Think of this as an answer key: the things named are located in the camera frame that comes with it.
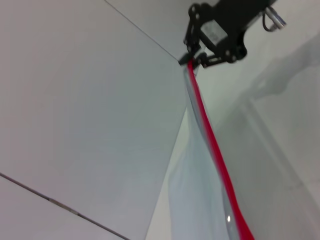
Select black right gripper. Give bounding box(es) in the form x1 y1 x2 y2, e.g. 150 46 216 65
178 0 278 69

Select clear document bag red zip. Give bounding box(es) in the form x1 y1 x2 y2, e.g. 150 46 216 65
144 58 257 240

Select metal plug with black cable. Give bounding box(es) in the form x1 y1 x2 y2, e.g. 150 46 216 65
261 6 288 33

